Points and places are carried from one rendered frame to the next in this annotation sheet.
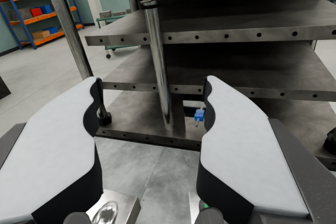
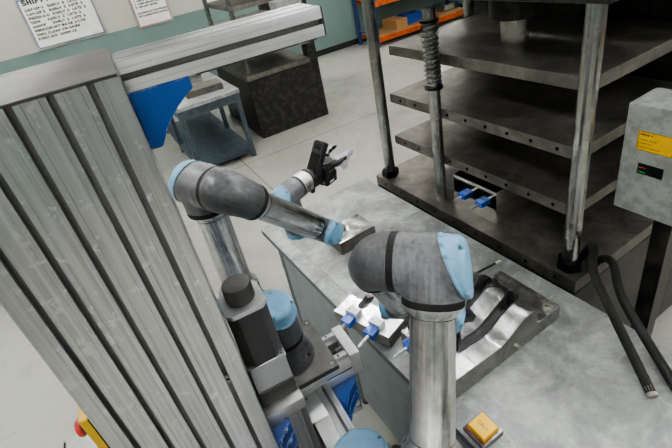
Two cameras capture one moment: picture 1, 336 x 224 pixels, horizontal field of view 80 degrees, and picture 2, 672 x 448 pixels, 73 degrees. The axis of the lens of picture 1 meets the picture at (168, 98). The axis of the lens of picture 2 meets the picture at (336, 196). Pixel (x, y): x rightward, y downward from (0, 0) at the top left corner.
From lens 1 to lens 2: 1.52 m
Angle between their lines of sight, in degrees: 35
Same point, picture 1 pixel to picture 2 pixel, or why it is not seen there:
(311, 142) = (552, 254)
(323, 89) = (560, 200)
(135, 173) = (386, 218)
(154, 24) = (432, 102)
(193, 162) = (433, 227)
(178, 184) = not seen: hidden behind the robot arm
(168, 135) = (433, 204)
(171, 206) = not seen: hidden behind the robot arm
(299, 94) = (540, 198)
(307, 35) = (539, 144)
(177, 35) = (451, 114)
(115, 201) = (361, 222)
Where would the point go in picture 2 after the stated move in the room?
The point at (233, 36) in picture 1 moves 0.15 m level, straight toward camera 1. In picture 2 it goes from (489, 128) to (465, 141)
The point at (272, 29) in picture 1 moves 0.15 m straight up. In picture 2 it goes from (515, 132) to (516, 96)
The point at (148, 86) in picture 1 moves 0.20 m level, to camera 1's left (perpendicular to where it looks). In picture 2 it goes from (429, 151) to (395, 147)
